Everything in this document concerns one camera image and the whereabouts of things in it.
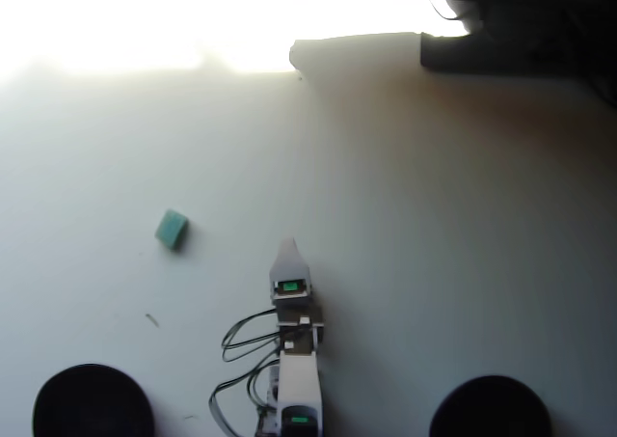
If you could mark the black bowl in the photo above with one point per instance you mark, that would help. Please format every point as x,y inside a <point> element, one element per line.
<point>91,403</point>
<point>489,408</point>

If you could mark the blue cube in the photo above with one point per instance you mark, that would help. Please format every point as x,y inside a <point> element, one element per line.
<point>171,228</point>

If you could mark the gripper with green light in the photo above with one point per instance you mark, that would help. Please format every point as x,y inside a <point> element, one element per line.
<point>290,294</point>

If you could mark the white Koch robot arm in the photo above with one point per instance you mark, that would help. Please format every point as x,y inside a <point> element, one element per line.
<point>299,379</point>

